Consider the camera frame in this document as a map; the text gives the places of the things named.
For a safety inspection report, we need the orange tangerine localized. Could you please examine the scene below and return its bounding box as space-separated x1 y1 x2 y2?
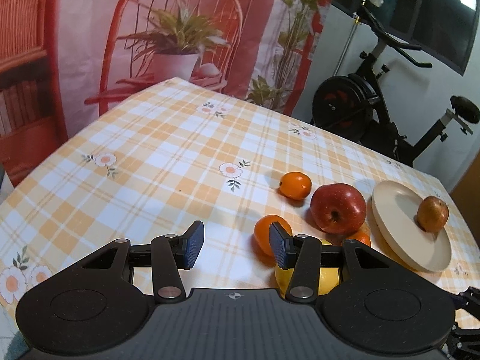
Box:
278 172 312 201
346 231 371 246
254 214 293 257

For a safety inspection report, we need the plaid floral tablecloth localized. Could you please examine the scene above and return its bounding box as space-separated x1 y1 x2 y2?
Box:
0 77 480 331

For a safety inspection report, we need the dark red apple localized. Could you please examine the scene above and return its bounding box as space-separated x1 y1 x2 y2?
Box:
416 196 449 233

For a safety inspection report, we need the bright red apple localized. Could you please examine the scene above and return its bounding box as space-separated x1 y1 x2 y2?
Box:
310 183 367 236

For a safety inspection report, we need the black exercise bike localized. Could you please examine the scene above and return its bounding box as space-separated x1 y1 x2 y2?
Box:
312 0 479 167

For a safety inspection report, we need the printed chair backdrop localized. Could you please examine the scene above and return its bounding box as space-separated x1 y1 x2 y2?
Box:
1 0 333 184

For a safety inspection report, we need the yellow lemon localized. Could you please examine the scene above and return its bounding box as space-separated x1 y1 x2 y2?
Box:
274 239 344 298

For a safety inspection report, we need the brown walnut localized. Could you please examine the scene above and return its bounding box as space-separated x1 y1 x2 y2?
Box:
359 222 371 236

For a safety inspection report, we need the beige round plate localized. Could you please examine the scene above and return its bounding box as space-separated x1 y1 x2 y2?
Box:
372 180 452 272

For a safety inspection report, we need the dark window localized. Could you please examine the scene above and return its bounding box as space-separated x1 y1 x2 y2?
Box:
334 0 479 75

